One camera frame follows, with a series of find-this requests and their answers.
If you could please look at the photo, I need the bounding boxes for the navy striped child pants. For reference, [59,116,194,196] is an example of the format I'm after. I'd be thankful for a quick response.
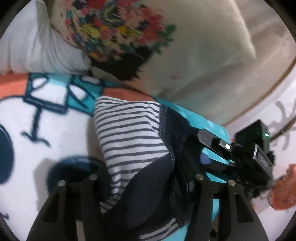
[94,96,199,240]

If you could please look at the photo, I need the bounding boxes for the red plastic bag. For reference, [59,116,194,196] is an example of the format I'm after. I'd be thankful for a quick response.
[269,164,295,211]

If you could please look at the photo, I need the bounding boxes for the turquoise star cartoon blanket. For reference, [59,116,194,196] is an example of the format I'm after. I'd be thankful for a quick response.
[0,72,234,241]

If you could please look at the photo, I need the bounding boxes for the cream floral print cushion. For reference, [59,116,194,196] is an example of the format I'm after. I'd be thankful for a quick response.
[50,1,256,95]

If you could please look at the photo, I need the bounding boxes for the grey plush seal pillow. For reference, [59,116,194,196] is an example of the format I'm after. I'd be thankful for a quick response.
[1,1,91,74]

